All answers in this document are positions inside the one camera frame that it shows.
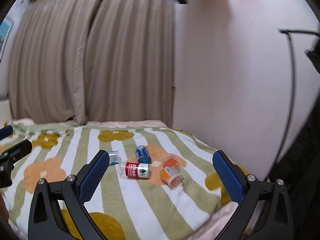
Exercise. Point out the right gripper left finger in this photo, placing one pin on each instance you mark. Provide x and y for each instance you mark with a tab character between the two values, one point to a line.
46	220

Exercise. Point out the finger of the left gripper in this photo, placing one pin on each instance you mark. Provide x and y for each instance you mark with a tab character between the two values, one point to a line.
16	152
6	132

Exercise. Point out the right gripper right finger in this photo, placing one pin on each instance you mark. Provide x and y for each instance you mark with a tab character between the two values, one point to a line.
275	218

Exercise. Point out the small white blue-label cup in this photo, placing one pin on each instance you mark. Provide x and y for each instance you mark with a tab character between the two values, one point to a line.
114	158

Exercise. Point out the red-label clear plastic cup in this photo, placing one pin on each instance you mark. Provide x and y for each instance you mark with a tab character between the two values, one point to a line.
131	170

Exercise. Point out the orange label clear cup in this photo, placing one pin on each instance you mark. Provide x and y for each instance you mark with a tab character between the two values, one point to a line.
171	178

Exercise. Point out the orange clear plastic cup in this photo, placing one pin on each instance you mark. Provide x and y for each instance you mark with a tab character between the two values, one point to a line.
172	163

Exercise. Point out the blue label cup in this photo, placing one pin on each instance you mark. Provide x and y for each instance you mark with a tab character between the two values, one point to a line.
142	155

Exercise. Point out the pink bed sheet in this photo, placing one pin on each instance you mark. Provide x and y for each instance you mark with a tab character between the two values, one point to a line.
107	124

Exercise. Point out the beige curtain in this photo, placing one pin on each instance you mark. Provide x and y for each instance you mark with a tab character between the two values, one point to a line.
94	60

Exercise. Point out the striped floral blanket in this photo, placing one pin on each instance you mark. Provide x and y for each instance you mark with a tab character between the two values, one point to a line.
124	208

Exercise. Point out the black hanging garment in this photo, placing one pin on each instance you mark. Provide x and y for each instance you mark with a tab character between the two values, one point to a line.
314	57

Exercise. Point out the framed wall picture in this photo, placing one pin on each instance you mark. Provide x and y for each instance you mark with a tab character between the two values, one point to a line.
5	30

